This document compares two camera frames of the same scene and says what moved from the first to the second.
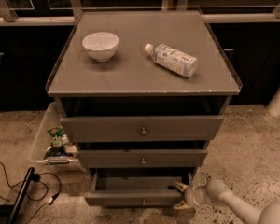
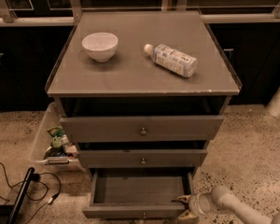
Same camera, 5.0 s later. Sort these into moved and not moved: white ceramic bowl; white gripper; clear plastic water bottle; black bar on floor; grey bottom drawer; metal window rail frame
Moved: grey bottom drawer; white gripper
Not moved: black bar on floor; white ceramic bowl; clear plastic water bottle; metal window rail frame
